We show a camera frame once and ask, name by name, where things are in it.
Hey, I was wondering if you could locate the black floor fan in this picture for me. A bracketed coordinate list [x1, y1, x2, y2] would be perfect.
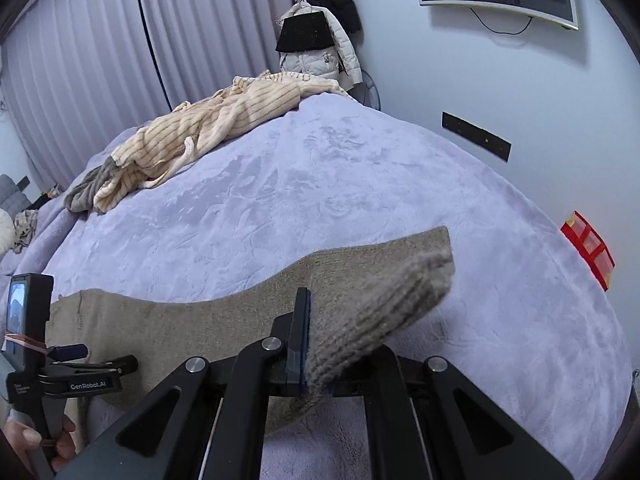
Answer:
[348, 70, 382, 110]

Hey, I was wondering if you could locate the crumpled beige cloth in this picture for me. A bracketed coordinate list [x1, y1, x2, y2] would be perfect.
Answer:
[13, 209, 39, 254]

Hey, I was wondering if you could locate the cream striped garment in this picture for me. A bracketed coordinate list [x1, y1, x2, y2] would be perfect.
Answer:
[93, 70, 348, 214]

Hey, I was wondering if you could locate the red plastic basket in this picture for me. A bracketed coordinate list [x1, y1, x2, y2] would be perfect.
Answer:
[561, 210, 615, 292]

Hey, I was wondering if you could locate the grey quilted headboard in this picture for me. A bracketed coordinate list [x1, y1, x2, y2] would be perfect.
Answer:
[0, 174, 32, 219]

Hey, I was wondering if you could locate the black camera box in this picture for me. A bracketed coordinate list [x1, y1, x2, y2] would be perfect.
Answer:
[2, 273, 54, 373]

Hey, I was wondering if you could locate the round white cushion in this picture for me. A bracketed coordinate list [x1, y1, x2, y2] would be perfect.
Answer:
[0, 209, 15, 259]

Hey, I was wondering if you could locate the left hand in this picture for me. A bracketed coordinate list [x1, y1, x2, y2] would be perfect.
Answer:
[3, 414, 77, 472]

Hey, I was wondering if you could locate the black wall strip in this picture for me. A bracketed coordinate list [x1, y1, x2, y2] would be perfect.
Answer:
[442, 112, 512, 162]

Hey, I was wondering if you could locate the grey curtain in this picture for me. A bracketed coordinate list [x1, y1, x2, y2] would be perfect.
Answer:
[1, 0, 291, 188]

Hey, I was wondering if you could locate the white puffer jacket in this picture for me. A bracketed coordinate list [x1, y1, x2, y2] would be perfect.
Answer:
[278, 0, 362, 91]

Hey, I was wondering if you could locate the black monitor cable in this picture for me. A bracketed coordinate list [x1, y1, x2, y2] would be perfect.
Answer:
[468, 6, 535, 37]

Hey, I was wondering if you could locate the black sparkly skirt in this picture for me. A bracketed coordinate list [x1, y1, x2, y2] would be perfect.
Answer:
[276, 11, 334, 54]

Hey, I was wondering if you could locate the brown knit sweater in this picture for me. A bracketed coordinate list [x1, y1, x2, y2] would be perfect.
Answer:
[47, 226, 454, 432]

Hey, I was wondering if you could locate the grey brown fleece garment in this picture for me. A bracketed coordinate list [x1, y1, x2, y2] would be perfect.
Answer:
[64, 156, 118, 214]

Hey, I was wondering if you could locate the lavender plush blanket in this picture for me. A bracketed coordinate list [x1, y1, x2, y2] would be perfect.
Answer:
[1, 93, 631, 479]

